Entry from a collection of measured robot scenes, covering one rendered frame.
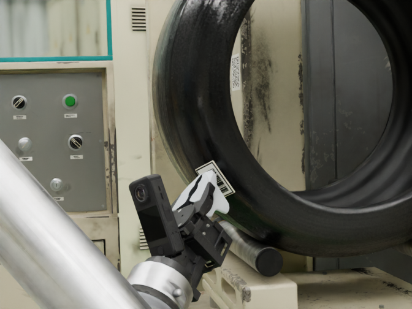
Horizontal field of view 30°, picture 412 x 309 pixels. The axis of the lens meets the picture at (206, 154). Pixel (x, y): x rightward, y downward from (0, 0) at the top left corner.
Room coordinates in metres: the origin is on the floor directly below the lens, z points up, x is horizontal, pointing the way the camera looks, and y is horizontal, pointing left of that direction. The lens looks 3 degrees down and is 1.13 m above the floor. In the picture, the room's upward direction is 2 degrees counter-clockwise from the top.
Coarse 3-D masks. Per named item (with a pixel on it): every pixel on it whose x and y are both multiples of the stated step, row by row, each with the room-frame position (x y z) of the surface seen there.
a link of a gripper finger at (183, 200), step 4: (200, 176) 1.15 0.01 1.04; (196, 180) 1.15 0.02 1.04; (192, 184) 1.15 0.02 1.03; (196, 184) 1.14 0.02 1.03; (188, 188) 1.15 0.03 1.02; (192, 188) 1.14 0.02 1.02; (196, 188) 1.14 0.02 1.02; (184, 192) 1.15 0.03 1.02; (188, 192) 1.13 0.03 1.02; (192, 192) 1.14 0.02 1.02; (180, 196) 1.14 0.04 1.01; (184, 196) 1.13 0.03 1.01; (188, 196) 1.12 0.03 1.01; (180, 200) 1.13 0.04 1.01; (184, 200) 1.12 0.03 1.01; (188, 200) 1.12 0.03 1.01; (176, 204) 1.13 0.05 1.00; (180, 204) 1.12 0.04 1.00; (184, 204) 1.11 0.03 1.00; (188, 204) 1.11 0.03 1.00; (172, 208) 1.13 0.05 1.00; (176, 208) 1.12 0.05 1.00
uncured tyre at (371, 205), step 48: (192, 0) 1.19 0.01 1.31; (240, 0) 1.16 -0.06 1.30; (384, 0) 1.49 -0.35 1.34; (192, 48) 1.16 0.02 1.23; (192, 96) 1.16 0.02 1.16; (192, 144) 1.18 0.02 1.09; (240, 144) 1.16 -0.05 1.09; (384, 144) 1.50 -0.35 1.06; (240, 192) 1.17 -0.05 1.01; (288, 192) 1.17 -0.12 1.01; (336, 192) 1.48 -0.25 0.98; (384, 192) 1.47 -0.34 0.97; (288, 240) 1.20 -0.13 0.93; (336, 240) 1.20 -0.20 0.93; (384, 240) 1.22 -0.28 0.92
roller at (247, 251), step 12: (228, 228) 1.43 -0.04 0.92; (240, 240) 1.31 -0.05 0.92; (252, 240) 1.27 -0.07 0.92; (240, 252) 1.28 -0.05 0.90; (252, 252) 1.22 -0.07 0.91; (264, 252) 1.19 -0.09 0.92; (276, 252) 1.19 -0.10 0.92; (252, 264) 1.21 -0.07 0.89; (264, 264) 1.18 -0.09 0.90; (276, 264) 1.19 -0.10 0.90
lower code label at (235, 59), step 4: (232, 56) 1.65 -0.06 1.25; (236, 56) 1.61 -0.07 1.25; (232, 60) 1.65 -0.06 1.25; (236, 60) 1.61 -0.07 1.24; (232, 64) 1.65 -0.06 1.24; (236, 64) 1.61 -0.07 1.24; (232, 68) 1.65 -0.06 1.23; (236, 68) 1.62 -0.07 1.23; (232, 72) 1.65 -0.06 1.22; (236, 72) 1.62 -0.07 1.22; (232, 76) 1.65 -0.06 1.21; (236, 76) 1.62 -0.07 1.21; (232, 80) 1.65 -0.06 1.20; (236, 80) 1.62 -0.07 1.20; (232, 84) 1.65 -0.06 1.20; (236, 84) 1.62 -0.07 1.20; (232, 88) 1.66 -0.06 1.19; (236, 88) 1.62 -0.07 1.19
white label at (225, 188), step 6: (210, 162) 1.16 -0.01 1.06; (198, 168) 1.18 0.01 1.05; (204, 168) 1.17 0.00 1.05; (210, 168) 1.17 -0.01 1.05; (216, 168) 1.16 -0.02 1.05; (198, 174) 1.19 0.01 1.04; (216, 174) 1.17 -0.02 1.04; (222, 174) 1.16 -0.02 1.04; (216, 180) 1.17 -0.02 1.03; (222, 180) 1.17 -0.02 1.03; (222, 186) 1.17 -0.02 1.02; (228, 186) 1.17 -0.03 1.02; (222, 192) 1.18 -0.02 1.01; (228, 192) 1.17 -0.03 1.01; (234, 192) 1.17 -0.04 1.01
